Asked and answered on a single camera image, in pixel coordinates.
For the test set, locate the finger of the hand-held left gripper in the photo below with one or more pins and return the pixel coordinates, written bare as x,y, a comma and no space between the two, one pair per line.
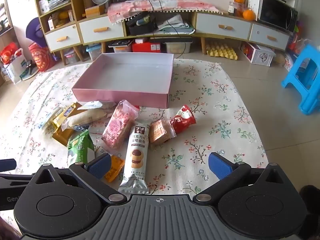
7,165

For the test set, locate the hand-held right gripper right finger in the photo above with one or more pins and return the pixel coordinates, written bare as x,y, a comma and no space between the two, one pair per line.
220,166

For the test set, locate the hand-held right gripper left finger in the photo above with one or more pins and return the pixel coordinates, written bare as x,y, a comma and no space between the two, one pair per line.
100,165

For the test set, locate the small orange snack packet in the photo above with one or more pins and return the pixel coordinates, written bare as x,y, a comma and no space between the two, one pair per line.
115,166

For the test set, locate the green snack packet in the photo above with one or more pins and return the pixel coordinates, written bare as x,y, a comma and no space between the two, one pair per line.
81,147

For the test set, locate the long white cookie packet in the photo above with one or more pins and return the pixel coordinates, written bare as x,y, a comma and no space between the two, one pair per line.
136,152

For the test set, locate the pink speckled snack packet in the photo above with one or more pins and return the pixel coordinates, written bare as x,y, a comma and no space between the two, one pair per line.
117,127

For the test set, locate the gold snack packet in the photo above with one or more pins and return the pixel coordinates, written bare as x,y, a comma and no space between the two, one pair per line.
61,136

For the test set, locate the clear cream roll packet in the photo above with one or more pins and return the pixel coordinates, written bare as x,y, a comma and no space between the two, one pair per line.
87,116

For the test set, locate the red and white snack packet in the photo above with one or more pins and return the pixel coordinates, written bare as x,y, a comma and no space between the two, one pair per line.
183,121

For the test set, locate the light blue white snack packet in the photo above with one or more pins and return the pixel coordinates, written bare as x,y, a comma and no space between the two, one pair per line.
48,120

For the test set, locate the yellow snack packet blue label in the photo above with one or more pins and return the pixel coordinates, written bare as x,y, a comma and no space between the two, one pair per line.
60,118

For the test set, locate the clear brown biscuit packet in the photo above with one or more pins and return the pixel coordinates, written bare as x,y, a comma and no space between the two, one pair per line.
160,132

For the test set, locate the pink cardboard box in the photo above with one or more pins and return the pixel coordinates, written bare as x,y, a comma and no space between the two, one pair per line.
125,97

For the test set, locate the floral printed cloth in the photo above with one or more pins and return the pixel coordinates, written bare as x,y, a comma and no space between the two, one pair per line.
212,100

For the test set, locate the white shopping bag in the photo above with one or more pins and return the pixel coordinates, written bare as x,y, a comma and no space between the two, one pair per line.
15,70

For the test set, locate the red gift bag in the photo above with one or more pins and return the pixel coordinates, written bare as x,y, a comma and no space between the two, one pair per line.
8,53

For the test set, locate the clear plastic storage box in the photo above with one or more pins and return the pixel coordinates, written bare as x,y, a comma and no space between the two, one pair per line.
121,47
175,47
72,57

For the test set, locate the red printed bag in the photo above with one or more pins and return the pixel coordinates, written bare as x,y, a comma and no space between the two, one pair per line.
41,57

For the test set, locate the clear storage box blue lid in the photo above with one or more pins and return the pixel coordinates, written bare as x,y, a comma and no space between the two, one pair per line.
93,52

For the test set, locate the yellow egg tray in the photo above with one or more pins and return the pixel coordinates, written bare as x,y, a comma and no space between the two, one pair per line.
221,51

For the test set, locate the white printed carton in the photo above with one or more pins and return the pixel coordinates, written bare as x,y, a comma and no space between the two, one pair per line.
260,56

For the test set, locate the red cardboard box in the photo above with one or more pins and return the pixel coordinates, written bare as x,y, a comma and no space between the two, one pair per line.
145,47

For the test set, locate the blue plastic stool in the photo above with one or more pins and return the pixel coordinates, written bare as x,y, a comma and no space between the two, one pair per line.
302,62

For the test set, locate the purple round object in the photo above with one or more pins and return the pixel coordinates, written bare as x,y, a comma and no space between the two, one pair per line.
33,30

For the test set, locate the black case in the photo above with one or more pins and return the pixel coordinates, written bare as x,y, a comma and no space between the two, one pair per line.
140,27

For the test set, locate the clear plastic bag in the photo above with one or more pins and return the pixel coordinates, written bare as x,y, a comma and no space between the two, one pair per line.
301,45

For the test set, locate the loose stack of papers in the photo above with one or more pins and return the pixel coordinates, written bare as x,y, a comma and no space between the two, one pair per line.
177,25

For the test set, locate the side shelf rack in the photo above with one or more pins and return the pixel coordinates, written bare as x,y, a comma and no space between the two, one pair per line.
5,17

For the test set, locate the small white carton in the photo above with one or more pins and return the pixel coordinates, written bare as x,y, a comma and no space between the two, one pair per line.
52,23

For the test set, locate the yellow cardboard box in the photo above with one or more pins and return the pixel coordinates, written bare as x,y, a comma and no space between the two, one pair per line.
93,11

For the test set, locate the dark glass jar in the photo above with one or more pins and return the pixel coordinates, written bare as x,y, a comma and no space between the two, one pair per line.
232,8

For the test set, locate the black and white microwave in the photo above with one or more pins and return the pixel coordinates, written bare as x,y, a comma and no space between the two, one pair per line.
275,12

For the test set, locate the wooden cabinet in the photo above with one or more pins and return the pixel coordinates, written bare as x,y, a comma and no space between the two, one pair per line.
76,2

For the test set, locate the pink fringed cloth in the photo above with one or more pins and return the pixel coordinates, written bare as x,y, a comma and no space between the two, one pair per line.
175,3

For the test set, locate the shelf pile of documents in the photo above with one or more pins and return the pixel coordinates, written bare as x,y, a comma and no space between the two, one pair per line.
56,1

